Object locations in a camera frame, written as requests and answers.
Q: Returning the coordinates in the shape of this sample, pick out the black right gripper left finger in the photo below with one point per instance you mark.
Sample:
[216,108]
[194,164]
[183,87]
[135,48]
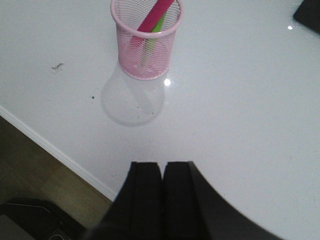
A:
[136,213]

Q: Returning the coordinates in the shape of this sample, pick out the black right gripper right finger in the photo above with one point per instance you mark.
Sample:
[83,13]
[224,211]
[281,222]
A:
[194,210]

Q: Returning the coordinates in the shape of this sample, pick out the pink marker pen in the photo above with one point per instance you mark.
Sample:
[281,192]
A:
[152,23]

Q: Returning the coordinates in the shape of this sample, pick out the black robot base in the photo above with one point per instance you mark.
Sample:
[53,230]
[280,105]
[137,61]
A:
[42,219]

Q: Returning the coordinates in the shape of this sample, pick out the pink mesh pen holder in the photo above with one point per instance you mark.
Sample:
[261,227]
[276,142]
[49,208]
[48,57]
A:
[128,15]

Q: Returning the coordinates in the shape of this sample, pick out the black mouse pad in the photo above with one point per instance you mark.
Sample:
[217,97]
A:
[308,14]

